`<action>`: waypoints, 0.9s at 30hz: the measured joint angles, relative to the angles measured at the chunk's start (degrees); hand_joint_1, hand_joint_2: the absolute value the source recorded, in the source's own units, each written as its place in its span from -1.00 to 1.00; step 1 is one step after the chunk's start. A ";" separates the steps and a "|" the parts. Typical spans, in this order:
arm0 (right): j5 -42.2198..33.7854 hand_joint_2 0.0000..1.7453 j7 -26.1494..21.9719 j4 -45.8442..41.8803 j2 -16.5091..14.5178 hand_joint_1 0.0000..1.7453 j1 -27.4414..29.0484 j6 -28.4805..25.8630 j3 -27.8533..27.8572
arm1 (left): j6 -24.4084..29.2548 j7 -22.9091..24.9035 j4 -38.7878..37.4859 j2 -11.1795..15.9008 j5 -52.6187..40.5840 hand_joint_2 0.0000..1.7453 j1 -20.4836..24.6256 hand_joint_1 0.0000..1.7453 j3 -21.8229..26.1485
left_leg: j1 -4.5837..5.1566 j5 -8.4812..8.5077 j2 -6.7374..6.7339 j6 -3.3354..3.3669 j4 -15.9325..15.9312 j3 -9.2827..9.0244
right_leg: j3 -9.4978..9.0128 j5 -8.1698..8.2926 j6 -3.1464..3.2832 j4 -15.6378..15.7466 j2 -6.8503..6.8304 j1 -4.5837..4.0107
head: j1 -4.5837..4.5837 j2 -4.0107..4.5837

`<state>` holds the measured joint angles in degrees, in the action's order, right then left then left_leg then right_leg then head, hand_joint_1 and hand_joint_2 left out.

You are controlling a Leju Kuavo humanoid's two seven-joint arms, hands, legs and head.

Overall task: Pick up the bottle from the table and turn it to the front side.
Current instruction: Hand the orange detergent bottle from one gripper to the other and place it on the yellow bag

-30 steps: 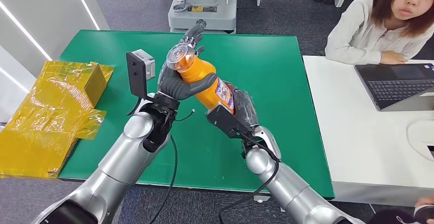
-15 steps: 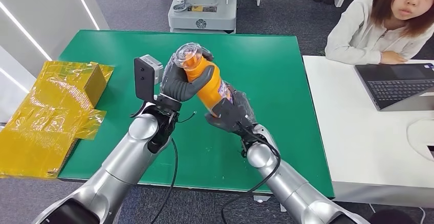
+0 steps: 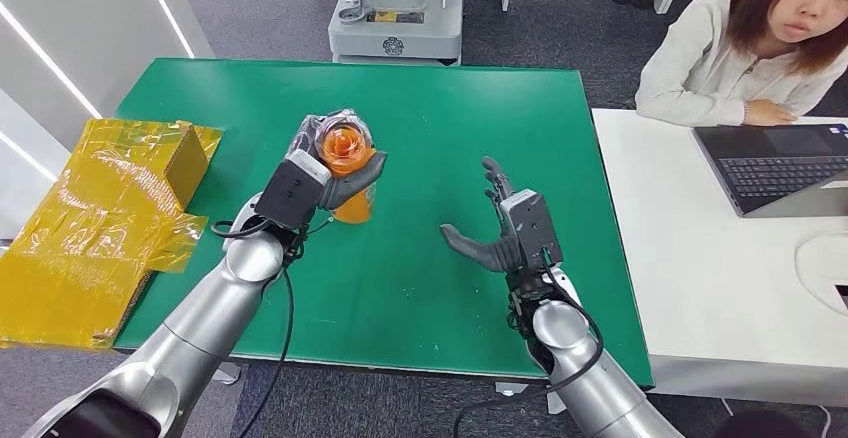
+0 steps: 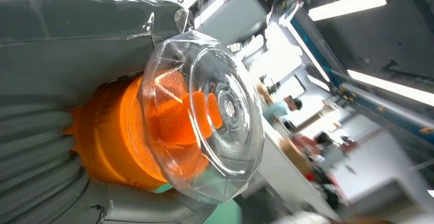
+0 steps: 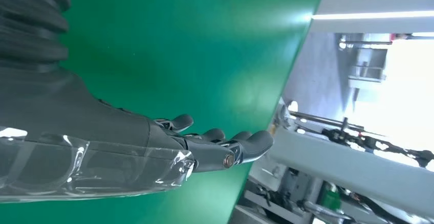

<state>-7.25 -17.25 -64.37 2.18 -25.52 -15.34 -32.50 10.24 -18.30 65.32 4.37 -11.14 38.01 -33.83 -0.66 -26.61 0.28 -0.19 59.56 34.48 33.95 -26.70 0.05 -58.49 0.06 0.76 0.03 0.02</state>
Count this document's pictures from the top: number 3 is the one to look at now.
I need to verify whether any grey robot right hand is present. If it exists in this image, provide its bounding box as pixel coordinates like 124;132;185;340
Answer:
439;155;531;275

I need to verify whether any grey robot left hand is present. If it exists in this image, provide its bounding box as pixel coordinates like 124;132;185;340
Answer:
286;108;388;212

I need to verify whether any orange detergent bottle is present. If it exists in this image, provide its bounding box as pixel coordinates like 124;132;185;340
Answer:
315;116;378;226

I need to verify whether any yellow taped cardboard box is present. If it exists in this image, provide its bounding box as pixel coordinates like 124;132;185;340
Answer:
0;117;226;351

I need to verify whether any person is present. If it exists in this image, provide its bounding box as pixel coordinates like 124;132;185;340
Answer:
634;0;848;129

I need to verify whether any dark grey laptop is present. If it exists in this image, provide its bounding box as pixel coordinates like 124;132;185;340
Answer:
692;123;848;219

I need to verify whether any person's hand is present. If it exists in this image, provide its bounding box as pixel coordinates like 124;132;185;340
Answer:
743;98;799;127

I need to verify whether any white round object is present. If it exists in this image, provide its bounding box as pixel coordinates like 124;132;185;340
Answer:
793;230;848;318

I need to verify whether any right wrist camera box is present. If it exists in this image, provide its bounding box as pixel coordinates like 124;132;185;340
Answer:
499;188;565;272

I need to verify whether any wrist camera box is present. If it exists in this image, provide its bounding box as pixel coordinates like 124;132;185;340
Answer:
254;149;333;233
499;188;565;272

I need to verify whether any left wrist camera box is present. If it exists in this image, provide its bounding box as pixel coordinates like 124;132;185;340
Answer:
254;149;333;233

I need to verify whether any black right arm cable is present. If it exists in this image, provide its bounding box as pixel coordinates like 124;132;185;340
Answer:
453;267;606;438

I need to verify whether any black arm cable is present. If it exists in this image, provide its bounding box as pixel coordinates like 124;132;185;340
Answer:
210;218;297;438
453;267;606;438

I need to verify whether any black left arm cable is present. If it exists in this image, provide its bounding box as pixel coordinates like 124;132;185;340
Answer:
210;218;297;438

